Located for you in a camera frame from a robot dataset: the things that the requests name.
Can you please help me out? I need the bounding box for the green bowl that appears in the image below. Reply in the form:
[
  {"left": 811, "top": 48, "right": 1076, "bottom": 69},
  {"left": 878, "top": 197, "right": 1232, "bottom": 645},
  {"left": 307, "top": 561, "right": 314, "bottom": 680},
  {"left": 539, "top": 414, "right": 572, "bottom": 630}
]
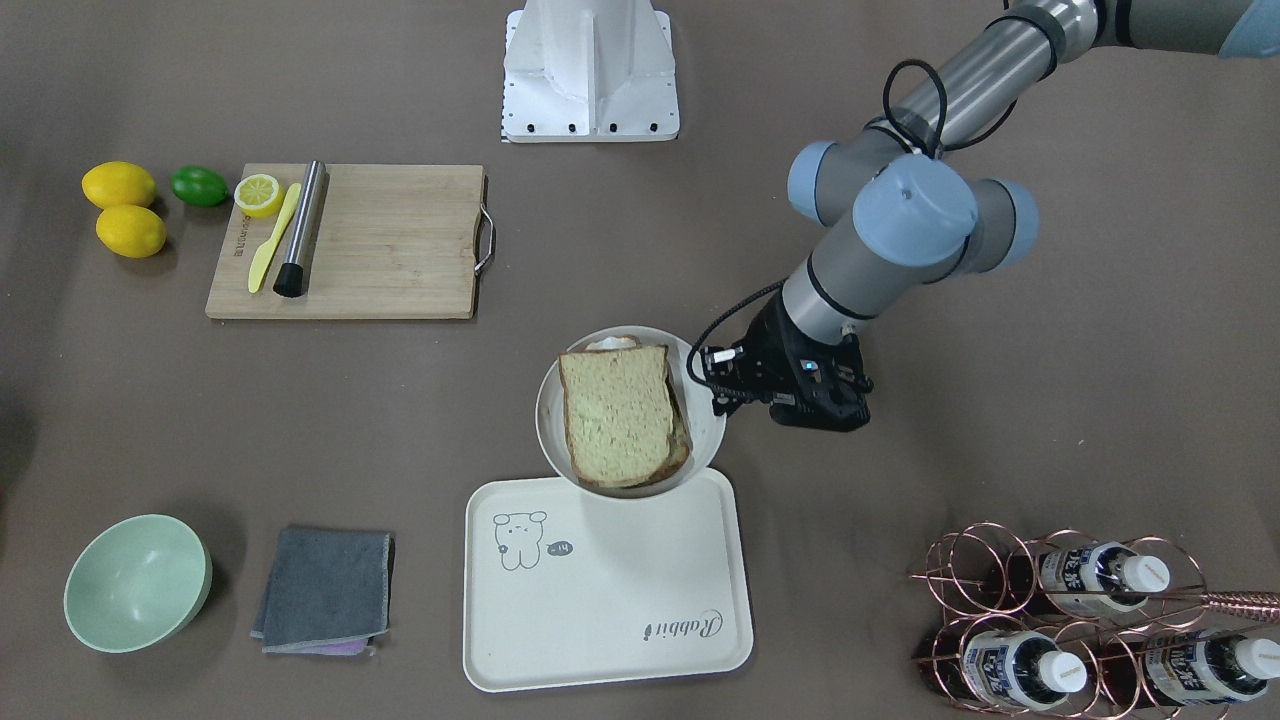
[{"left": 61, "top": 514, "right": 212, "bottom": 653}]

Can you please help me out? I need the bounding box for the bread slice bottom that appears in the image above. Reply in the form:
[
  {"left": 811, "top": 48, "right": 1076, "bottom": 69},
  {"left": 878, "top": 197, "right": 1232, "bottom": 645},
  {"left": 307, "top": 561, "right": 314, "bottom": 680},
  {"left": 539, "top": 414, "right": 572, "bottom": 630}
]
[{"left": 591, "top": 395, "right": 691, "bottom": 489}]

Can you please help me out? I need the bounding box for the bottle upper in rack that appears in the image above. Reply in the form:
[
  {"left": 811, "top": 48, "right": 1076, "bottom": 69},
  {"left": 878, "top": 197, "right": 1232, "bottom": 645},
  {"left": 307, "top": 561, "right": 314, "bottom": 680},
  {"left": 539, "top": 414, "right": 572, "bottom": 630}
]
[{"left": 1036, "top": 541, "right": 1171, "bottom": 619}]

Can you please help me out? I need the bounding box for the white round plate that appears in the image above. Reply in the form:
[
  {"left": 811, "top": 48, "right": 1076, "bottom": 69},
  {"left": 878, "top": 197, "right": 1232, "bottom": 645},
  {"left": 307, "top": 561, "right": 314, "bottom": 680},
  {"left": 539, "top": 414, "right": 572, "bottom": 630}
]
[{"left": 535, "top": 325, "right": 727, "bottom": 498}]

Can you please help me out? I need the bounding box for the yellow plastic knife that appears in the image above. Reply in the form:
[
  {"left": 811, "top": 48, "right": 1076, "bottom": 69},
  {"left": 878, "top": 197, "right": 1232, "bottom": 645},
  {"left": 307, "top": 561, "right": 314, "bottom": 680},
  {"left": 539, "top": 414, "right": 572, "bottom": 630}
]
[{"left": 247, "top": 183, "right": 302, "bottom": 293}]

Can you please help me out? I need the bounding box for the yellow lemon upper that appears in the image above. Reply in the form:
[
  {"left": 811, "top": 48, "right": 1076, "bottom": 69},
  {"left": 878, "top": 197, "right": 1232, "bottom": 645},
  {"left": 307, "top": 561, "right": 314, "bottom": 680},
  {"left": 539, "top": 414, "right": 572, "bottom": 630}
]
[{"left": 81, "top": 161, "right": 157, "bottom": 209}]

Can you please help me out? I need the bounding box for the cream rabbit tray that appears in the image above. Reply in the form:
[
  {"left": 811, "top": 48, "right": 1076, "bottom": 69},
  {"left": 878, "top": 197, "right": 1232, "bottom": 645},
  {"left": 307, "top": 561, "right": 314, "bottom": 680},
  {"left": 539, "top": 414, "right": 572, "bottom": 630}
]
[{"left": 462, "top": 469, "right": 755, "bottom": 693}]

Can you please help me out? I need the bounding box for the steel cylinder muddler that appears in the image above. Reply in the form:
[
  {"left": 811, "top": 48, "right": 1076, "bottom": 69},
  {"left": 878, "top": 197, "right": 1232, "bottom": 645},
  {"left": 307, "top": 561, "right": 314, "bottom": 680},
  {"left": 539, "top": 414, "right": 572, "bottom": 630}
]
[{"left": 273, "top": 160, "right": 330, "bottom": 299}]

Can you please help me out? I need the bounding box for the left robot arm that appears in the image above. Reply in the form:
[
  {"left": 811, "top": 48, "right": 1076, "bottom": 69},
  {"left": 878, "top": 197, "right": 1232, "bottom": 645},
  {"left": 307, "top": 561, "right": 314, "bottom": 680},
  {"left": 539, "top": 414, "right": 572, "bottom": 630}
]
[{"left": 686, "top": 1, "right": 1277, "bottom": 432}]

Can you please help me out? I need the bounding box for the bread slice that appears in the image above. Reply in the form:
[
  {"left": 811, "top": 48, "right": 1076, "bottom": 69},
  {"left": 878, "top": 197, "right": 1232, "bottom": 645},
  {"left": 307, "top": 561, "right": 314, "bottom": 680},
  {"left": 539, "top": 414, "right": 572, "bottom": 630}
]
[
  {"left": 591, "top": 395, "right": 691, "bottom": 489},
  {"left": 558, "top": 345, "right": 690, "bottom": 489}
]

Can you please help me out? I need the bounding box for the green lime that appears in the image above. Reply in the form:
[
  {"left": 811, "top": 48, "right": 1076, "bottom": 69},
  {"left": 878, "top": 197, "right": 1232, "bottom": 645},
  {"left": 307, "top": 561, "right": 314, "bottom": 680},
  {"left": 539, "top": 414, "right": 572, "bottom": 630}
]
[{"left": 169, "top": 165, "right": 230, "bottom": 208}]

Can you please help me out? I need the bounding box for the wooden cutting board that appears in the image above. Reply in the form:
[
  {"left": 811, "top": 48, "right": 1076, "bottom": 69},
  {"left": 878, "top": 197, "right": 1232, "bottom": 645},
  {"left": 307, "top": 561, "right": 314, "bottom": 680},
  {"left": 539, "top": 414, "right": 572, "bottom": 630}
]
[{"left": 205, "top": 163, "right": 492, "bottom": 320}]

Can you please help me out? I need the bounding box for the copper wire bottle rack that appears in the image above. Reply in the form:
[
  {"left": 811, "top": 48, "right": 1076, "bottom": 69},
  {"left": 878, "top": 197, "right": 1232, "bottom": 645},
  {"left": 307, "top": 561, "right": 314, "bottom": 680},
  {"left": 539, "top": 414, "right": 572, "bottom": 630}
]
[{"left": 913, "top": 521, "right": 1277, "bottom": 719}]

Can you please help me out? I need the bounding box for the bottle lower rack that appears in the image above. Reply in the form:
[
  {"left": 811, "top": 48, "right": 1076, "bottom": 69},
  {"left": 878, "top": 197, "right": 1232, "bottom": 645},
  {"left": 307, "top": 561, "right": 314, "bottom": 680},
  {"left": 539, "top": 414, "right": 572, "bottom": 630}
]
[
  {"left": 960, "top": 632, "right": 1088, "bottom": 712},
  {"left": 1140, "top": 630, "right": 1279, "bottom": 707}
]

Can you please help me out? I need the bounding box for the grey folded cloth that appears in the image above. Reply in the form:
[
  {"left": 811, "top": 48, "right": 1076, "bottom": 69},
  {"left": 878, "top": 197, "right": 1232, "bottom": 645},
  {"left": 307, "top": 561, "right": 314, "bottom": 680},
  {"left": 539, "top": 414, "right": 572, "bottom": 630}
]
[{"left": 250, "top": 525, "right": 396, "bottom": 657}]

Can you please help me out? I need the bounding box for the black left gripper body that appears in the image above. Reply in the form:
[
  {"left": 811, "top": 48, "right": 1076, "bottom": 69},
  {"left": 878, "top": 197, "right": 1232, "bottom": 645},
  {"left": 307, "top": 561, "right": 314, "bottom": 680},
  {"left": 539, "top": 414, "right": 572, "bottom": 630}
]
[{"left": 700, "top": 292, "right": 874, "bottom": 433}]

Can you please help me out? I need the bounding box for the yellow lemon lower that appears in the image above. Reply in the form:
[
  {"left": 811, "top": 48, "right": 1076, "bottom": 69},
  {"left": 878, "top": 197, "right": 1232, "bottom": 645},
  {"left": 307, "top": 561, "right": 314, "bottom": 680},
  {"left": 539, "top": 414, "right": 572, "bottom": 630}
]
[{"left": 95, "top": 205, "right": 166, "bottom": 259}]

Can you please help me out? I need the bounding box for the yellow lemon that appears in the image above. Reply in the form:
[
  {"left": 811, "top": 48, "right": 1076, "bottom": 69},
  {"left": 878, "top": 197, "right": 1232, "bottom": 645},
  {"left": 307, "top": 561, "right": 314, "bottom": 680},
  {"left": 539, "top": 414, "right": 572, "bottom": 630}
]
[
  {"left": 95, "top": 205, "right": 166, "bottom": 259},
  {"left": 81, "top": 161, "right": 157, "bottom": 209}
]

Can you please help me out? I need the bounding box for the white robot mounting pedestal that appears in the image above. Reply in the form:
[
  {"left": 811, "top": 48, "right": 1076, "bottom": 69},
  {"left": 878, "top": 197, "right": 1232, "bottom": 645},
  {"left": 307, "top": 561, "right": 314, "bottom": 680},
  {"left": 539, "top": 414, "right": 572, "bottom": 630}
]
[{"left": 500, "top": 1, "right": 681, "bottom": 143}]

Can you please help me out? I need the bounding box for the fried egg toy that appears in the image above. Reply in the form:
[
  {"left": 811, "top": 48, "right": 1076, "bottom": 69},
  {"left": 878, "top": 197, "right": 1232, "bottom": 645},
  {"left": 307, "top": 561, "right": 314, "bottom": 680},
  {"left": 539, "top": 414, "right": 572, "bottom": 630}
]
[{"left": 582, "top": 334, "right": 641, "bottom": 352}]

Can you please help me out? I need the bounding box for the half lemon slice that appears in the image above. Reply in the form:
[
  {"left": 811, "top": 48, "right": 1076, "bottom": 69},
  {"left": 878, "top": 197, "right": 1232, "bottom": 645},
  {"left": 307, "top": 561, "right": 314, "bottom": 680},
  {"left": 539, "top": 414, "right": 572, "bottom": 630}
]
[{"left": 233, "top": 173, "right": 285, "bottom": 219}]

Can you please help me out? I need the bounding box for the bread slice top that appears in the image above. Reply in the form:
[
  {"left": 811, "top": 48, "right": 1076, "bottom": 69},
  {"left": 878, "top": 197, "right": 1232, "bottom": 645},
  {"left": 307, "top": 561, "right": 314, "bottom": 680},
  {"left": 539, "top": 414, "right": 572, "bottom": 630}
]
[{"left": 558, "top": 345, "right": 690, "bottom": 489}]

